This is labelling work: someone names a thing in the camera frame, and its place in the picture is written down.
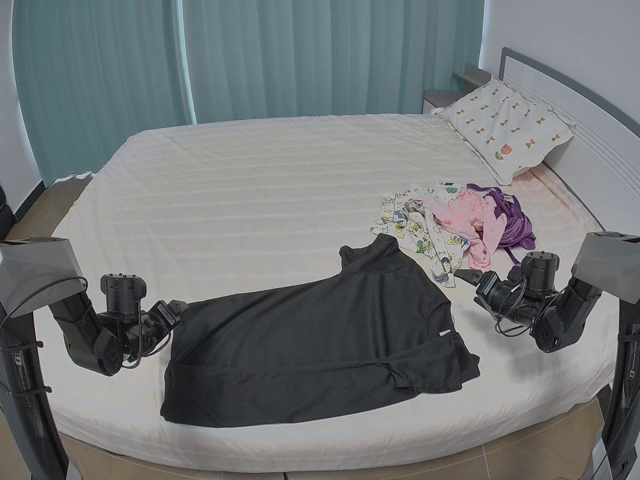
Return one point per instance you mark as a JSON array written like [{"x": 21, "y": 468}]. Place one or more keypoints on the black long-sleeved top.
[{"x": 300, "y": 338}]

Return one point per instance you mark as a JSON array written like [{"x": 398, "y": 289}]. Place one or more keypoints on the bed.
[{"x": 250, "y": 193}]

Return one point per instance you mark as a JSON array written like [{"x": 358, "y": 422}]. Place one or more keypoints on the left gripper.
[{"x": 165, "y": 318}]

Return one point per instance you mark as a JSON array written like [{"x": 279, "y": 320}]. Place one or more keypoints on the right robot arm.
[{"x": 565, "y": 313}]

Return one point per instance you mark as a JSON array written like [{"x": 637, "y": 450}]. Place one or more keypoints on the white printed pyjama garment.
[{"x": 415, "y": 233}]

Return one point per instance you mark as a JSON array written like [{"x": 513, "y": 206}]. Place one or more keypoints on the purple garment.
[{"x": 517, "y": 228}]

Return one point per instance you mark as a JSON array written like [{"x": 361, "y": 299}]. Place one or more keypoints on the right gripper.
[{"x": 500, "y": 295}]

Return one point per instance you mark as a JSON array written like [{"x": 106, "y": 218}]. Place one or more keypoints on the grey bedside table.
[{"x": 442, "y": 99}]

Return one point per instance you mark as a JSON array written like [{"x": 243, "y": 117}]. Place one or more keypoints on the white printed pillow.
[{"x": 505, "y": 128}]

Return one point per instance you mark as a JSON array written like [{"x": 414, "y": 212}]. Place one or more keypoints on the blue-green curtain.
[
  {"x": 330, "y": 38},
  {"x": 110, "y": 68}
]

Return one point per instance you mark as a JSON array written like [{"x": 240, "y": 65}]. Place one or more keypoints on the pink garment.
[{"x": 467, "y": 218}]

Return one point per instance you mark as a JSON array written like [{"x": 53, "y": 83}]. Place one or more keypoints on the black padded chair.
[{"x": 5, "y": 213}]

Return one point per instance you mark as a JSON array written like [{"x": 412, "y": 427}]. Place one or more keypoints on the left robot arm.
[{"x": 82, "y": 335}]

